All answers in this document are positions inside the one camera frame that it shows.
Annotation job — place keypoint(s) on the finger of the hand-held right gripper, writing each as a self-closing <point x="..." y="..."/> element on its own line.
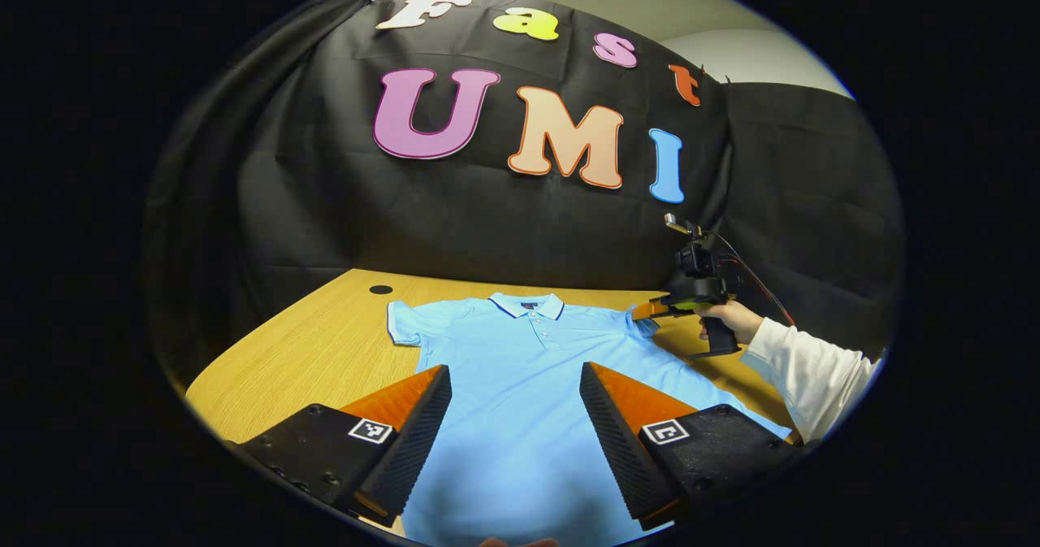
<point x="654" y="311"/>

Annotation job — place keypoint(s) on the light blue polo T-shirt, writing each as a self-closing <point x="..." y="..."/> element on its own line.
<point x="520" y="384"/>

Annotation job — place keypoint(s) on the black round table grommet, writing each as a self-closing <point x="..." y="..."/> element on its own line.
<point x="380" y="289"/>

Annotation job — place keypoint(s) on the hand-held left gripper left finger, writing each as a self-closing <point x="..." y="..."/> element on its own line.
<point x="422" y="429"/>

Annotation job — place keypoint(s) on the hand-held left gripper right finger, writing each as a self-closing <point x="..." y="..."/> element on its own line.
<point x="609" y="429"/>

